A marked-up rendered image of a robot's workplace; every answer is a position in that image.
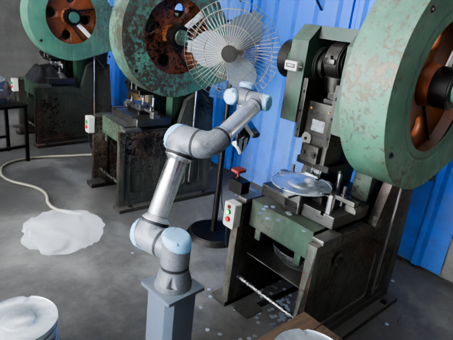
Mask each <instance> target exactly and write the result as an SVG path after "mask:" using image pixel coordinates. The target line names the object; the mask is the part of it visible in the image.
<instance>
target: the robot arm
mask: <svg viewBox="0 0 453 340"><path fill-rule="evenodd" d="M224 101H225V102H226V103H227V104H229V105H237V110H236V111H235V112H234V113H233V114H232V115H231V116H230V117H229V118H228V119H227V120H226V121H225V122H224V123H222V124H221V125H220V126H219V127H215V128H213V129H212V130H210V131H205V130H201V129H197V128H195V127H190V126H188V125H184V124H179V123H178V124H175V125H172V126H171V127H170V128H169V129H168V130H167V132H166V134H165V135H164V146H165V147H166V148H167V149H166V151H165V153H166V155H167V159H166V162H165V164H164V167H163V170H162V173H161V176H160V179H159V181H158V184H157V187H156V190H155V193H154V195H153V198H152V201H151V203H150V207H149V209H148V212H147V213H145V214H143V215H142V218H140V219H137V220H136V221H135V223H133V225H132V227H131V231H130V239H131V242H132V244H133V245H134V246H136V247H138V248H139V249H141V250H144V251H146V252H148V253H150V254H152V255H154V256H156V257H158V258H160V268H159V270H158V272H157V274H156V276H155V279H154V286H155V288H156V289H157V290H158V291H159V292H161V293H163V294H165V295H182V294H184V293H187V292H188V291H189V290H190V289H191V284H192V278H191V274H190V271H189V261H190V253H191V236H190V234H188V232H186V231H185V230H184V229H181V228H178V227H177V228H175V227H169V222H168V216H169V213H170V210H171V207H172V205H173V201H174V199H175V196H176V193H177V190H178V188H179V184H180V183H181V179H182V177H183V174H184V171H185V168H186V165H187V164H188V163H190V162H192V159H193V157H195V158H197V159H207V158H210V157H213V156H216V155H218V154H219V153H221V152H222V151H224V150H225V149H226V148H228V146H230V144H231V140H232V139H233V138H234V137H235V141H234V142H233V146H234V147H235V148H236V149H237V152H238V153H239V154H241V153H242V152H243V151H244V150H245V147H246V146H247V144H248V142H249V139H250V136H251V137H252V138H258V137H259V135H260V133H259V132H258V130H257V129H256V127H255V126H254V124H253V123H252V122H251V120H252V119H253V118H254V117H255V116H256V115H257V114H258V113H259V112H260V111H269V110H270V108H271V106H272V97H271V96H270V95H268V94H264V93H259V92H254V83H252V82H240V83H239V87H237V88H229V89H227V90H226V91H225V92H224ZM168 227H169V228H168Z"/></svg>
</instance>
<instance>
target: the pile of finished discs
mask: <svg viewBox="0 0 453 340"><path fill-rule="evenodd" d="M275 340H333V339H331V338H330V337H328V336H326V335H324V334H322V333H319V332H317V331H313V330H309V329H307V330H304V331H303V330H300V329H291V330H287V331H285V332H283V333H281V334H279V335H278V336H277V337H276V338H275Z"/></svg>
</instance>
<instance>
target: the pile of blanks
mask: <svg viewBox="0 0 453 340"><path fill-rule="evenodd" d="M58 318H59V317H58ZM58 318H56V319H57V321H56V323H55V325H54V327H53V328H52V329H51V330H50V331H49V332H48V333H47V334H45V335H44V336H42V337H41V338H39V339H37V340H59V329H58Z"/></svg>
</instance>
